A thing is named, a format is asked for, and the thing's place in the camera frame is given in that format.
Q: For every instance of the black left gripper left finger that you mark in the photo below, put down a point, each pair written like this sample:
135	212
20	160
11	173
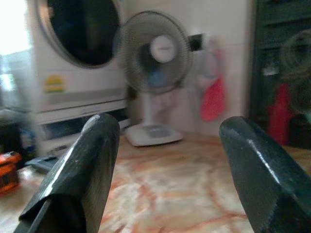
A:
80	174

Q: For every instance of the white front-load washer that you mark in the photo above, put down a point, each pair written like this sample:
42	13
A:
73	80

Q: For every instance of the yellow green energy label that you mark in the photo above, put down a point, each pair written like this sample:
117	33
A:
54	83

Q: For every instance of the grey white standing fan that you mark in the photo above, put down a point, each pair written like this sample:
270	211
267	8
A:
160	48

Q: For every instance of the white hanging plastic bag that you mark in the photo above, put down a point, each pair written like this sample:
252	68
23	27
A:
209	63

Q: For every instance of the grey flat plastic piece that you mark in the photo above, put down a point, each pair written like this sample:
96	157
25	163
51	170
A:
41	163

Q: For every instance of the dark shelf unit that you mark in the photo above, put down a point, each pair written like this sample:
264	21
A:
267	36

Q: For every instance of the black wall socket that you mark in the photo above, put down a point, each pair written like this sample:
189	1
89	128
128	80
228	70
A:
195	42

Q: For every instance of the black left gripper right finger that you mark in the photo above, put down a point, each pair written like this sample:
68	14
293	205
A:
267	184

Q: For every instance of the red hanging cloth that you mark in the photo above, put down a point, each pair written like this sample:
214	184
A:
212	102

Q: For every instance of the red plastic container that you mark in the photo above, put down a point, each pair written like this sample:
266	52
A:
279	116

